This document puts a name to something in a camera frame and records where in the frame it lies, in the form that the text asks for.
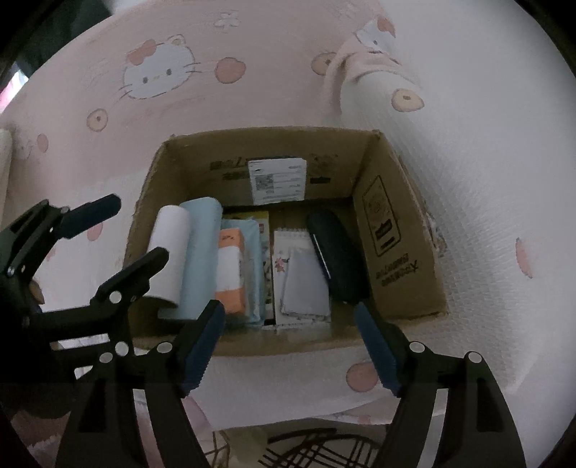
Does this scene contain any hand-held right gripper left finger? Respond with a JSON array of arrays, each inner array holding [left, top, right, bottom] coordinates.
[[54, 299, 226, 468]]

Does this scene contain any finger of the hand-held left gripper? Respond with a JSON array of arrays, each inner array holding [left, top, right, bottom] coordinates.
[[89, 247, 170, 356], [0, 194, 122, 282]]

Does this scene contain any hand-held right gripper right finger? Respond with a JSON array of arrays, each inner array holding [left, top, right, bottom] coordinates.
[[353, 302, 527, 468]]

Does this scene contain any dark glasses case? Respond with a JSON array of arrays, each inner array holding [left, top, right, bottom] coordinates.
[[306, 211, 370, 304]]

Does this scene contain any brown cardboard box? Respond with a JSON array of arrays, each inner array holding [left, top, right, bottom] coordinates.
[[123, 128, 451, 356]]

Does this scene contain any white flower print notepad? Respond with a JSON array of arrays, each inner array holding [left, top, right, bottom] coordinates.
[[272, 227, 331, 331]]

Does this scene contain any white paper roll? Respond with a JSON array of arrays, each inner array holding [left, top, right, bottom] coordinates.
[[143, 204, 192, 309]]

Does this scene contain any light blue roll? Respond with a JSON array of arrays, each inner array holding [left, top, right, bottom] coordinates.
[[157, 197, 224, 321]]

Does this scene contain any orange and white packet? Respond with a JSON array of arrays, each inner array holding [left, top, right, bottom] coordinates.
[[215, 227, 247, 314]]

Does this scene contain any light blue packet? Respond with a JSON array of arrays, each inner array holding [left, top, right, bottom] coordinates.
[[220, 217, 266, 328]]

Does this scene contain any grey plastic sleeve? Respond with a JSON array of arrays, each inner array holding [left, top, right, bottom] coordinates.
[[280, 247, 331, 321]]

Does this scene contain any pink fluffy cloth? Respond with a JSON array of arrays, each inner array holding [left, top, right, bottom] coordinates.
[[9, 396, 82, 468]]

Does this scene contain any white quilt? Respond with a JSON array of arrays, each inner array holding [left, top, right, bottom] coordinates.
[[0, 128, 14, 190]]

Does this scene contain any black line pattern rug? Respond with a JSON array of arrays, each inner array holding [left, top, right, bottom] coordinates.
[[211, 425, 388, 468]]

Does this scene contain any dark cloth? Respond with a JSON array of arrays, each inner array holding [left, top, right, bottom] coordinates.
[[13, 0, 113, 77]]

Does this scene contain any cat print pink blanket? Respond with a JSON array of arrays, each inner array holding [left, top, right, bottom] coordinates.
[[0, 0, 576, 433]]

